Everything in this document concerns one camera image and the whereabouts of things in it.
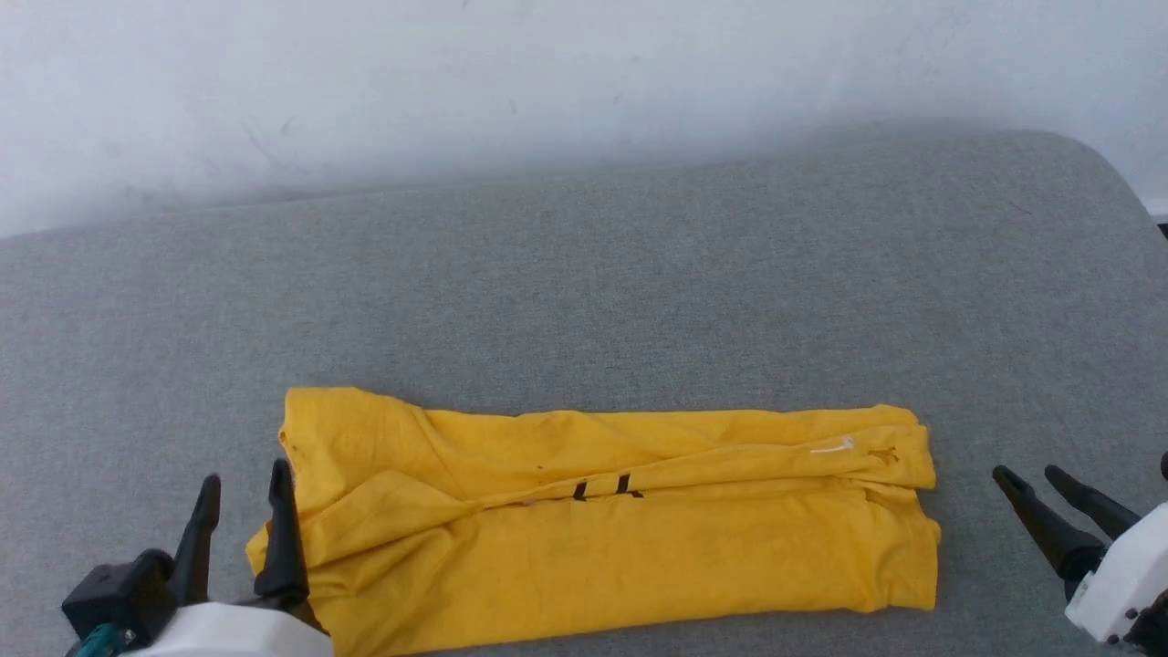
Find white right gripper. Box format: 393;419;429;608
993;464;1168;645

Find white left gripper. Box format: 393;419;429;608
119;458;335;657

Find yellow garment with white print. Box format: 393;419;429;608
245;386;943;657

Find teal cable connector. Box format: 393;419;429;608
68;624;138;657

